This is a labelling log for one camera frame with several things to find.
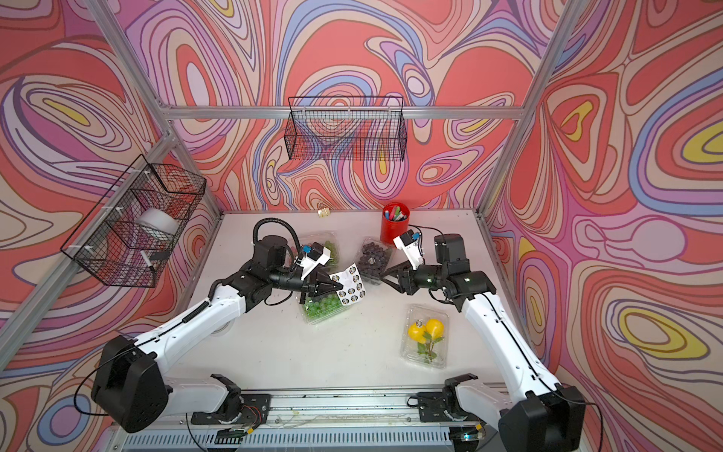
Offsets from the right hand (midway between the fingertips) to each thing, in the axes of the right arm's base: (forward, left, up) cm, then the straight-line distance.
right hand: (387, 282), depth 73 cm
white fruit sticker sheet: (-2, +9, +1) cm, 9 cm away
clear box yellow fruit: (-8, -12, -19) cm, 23 cm away
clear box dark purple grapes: (+18, +3, -15) cm, 24 cm away
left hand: (-3, +12, +2) cm, 12 cm away
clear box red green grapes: (+29, +19, -16) cm, 38 cm away
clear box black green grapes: (+2, +20, -18) cm, 27 cm away
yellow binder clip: (+47, +22, -20) cm, 56 cm away
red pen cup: (+34, -6, -12) cm, 36 cm away
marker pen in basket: (+6, +63, +5) cm, 63 cm away
